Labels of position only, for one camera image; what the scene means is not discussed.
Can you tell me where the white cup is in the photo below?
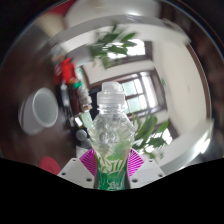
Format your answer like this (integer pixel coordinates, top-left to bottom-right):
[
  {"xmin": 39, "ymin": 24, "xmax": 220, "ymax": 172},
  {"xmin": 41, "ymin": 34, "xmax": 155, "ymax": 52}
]
[{"xmin": 18, "ymin": 87, "xmax": 60, "ymax": 136}]

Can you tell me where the green book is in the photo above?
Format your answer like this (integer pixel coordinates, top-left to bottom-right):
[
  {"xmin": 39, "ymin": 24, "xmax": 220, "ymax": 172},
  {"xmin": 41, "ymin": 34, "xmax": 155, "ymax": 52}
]
[{"xmin": 79, "ymin": 111, "xmax": 96, "ymax": 129}]

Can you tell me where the potted plant in white pot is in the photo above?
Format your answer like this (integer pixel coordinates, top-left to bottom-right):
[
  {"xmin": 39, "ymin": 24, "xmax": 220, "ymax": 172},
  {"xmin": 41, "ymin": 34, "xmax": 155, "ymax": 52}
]
[
  {"xmin": 88, "ymin": 26, "xmax": 138, "ymax": 69},
  {"xmin": 131, "ymin": 113, "xmax": 171, "ymax": 159}
]

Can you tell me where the brown framed window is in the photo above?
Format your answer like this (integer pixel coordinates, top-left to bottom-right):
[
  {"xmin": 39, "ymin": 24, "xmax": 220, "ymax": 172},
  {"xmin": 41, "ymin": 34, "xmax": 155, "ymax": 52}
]
[{"xmin": 109, "ymin": 39, "xmax": 154, "ymax": 63}]

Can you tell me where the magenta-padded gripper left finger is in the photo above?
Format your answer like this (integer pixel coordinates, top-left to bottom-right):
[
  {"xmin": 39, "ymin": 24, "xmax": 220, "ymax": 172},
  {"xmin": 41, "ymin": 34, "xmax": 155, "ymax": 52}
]
[{"xmin": 57, "ymin": 148, "xmax": 99, "ymax": 190}]

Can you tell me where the brown wooden glazed door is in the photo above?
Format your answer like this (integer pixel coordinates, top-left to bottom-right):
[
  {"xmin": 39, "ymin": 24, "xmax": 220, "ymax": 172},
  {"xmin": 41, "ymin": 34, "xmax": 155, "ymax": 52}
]
[{"xmin": 83, "ymin": 69, "xmax": 168, "ymax": 116}]

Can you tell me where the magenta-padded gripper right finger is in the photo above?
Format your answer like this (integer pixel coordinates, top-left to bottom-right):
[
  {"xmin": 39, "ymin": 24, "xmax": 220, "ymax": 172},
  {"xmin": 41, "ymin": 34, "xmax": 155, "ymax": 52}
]
[{"xmin": 127, "ymin": 148, "xmax": 166, "ymax": 190}]

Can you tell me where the clear bottle with green label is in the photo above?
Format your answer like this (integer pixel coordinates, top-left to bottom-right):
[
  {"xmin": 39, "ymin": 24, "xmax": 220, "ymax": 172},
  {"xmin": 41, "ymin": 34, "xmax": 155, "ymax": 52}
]
[{"xmin": 87, "ymin": 81, "xmax": 136, "ymax": 192}]

